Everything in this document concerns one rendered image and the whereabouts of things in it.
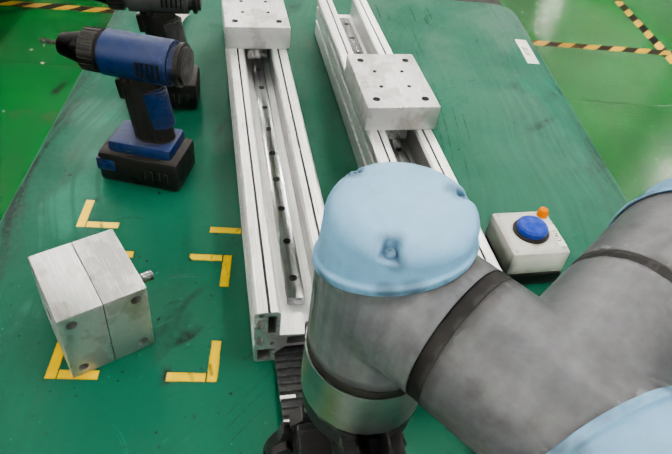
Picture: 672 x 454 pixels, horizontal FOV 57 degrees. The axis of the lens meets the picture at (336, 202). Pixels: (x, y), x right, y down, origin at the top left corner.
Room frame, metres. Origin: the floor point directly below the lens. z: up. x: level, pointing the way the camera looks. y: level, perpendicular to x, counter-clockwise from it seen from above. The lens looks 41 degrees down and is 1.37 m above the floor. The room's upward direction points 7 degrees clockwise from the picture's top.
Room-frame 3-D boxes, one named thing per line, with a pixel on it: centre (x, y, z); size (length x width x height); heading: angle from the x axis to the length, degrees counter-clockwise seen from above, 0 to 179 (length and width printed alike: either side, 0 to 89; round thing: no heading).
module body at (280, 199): (0.80, 0.12, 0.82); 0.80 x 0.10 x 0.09; 15
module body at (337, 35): (0.85, -0.06, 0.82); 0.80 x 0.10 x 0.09; 15
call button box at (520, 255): (0.61, -0.25, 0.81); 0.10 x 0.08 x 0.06; 105
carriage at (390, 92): (0.85, -0.06, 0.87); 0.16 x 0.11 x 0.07; 15
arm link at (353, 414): (0.22, -0.03, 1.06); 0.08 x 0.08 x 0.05
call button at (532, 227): (0.61, -0.26, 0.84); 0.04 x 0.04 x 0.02
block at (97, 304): (0.42, 0.24, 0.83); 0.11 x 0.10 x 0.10; 129
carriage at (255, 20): (1.04, 0.19, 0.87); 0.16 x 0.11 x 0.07; 15
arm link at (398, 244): (0.22, -0.03, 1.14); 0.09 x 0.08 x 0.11; 50
